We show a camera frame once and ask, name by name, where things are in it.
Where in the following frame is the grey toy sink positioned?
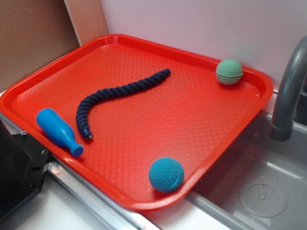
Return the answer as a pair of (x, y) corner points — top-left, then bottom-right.
(187, 112), (307, 230)

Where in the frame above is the silver metal rail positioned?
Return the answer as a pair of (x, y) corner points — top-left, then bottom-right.
(0, 112), (159, 230)

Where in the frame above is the green dimpled ball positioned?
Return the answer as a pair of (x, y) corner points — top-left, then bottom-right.
(215, 59), (243, 85)

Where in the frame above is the teal dimpled ball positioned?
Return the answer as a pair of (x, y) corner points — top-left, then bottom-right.
(148, 157), (185, 193)

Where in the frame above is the grey toy faucet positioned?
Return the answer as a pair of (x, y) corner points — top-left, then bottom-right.
(270, 36), (307, 141)

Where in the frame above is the red plastic tray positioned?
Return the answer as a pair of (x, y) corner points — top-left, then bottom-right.
(0, 34), (273, 211)

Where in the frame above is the brown cardboard panel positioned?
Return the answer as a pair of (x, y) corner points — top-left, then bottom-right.
(0, 0), (108, 91)

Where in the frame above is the blue plastic bottle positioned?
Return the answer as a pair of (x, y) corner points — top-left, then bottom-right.
(36, 108), (84, 157)

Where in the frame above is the dark blue rope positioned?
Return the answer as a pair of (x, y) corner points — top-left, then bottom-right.
(76, 68), (171, 141)

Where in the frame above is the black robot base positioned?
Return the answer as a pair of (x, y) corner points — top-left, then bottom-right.
(0, 122), (51, 220)

